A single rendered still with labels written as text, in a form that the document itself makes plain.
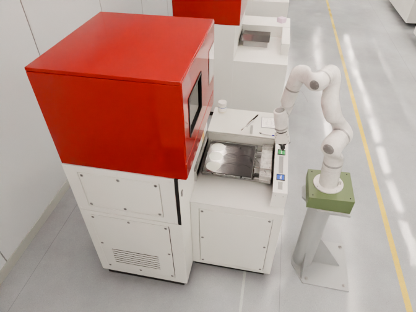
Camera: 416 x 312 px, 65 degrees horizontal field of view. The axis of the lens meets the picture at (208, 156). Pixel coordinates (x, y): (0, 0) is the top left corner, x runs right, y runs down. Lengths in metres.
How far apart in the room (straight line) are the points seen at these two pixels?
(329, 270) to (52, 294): 2.22
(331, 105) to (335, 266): 1.55
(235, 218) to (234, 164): 0.38
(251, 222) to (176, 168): 0.77
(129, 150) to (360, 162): 2.93
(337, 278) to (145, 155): 1.93
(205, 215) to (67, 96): 1.18
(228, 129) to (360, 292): 1.65
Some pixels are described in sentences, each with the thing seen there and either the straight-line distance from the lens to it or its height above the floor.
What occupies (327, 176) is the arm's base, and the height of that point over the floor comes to 1.04.
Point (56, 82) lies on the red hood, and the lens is 1.70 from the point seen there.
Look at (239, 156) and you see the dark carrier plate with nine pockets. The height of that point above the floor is 0.90.
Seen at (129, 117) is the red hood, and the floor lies 1.60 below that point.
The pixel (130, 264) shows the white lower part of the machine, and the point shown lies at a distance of 2.72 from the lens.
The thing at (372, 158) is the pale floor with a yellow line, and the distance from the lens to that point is 4.22.
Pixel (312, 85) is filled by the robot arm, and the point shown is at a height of 1.63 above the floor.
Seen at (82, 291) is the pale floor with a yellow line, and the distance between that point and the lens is 2.96.
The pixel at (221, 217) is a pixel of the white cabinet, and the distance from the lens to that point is 2.28.
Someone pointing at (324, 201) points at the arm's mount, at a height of 0.90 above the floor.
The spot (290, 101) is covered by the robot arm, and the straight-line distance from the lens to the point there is 2.10.
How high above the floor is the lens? 2.50
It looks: 41 degrees down
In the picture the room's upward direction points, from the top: straight up
